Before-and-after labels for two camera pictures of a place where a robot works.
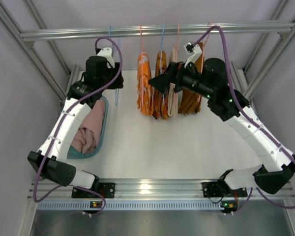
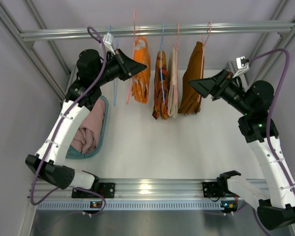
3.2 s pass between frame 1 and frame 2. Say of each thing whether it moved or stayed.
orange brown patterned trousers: stayed
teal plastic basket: stayed
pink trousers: stayed
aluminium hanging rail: stayed
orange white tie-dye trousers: moved
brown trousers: stayed
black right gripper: moved
